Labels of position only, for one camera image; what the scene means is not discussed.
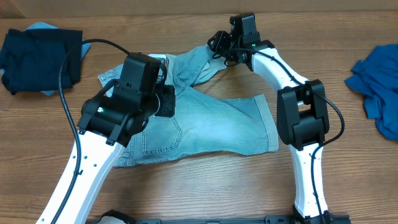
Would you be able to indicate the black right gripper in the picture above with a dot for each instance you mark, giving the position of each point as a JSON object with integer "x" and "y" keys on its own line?
{"x": 219, "y": 40}

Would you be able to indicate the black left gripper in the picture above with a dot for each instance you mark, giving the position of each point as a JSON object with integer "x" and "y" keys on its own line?
{"x": 168, "y": 101}

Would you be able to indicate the light blue denim shorts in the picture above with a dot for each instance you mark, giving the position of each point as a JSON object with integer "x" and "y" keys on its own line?
{"x": 202, "y": 123}

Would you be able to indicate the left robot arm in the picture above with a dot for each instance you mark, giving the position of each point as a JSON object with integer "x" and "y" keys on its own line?
{"x": 108, "y": 122}

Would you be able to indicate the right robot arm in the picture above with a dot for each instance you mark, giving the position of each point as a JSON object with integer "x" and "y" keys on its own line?
{"x": 302, "y": 117}

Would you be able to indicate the folded light blue garment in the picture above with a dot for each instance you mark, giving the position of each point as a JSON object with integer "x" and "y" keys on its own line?
{"x": 84, "y": 46}

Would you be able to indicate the folded dark navy garment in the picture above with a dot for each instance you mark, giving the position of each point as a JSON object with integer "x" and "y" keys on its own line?
{"x": 40, "y": 60}

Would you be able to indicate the crumpled blue t-shirt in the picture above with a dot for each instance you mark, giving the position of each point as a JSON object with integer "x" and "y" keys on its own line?
{"x": 376, "y": 79}

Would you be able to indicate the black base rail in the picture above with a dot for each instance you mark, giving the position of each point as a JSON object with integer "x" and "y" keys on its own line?
{"x": 113, "y": 216}

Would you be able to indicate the brown cardboard wall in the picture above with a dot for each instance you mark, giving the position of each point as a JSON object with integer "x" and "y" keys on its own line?
{"x": 88, "y": 8}

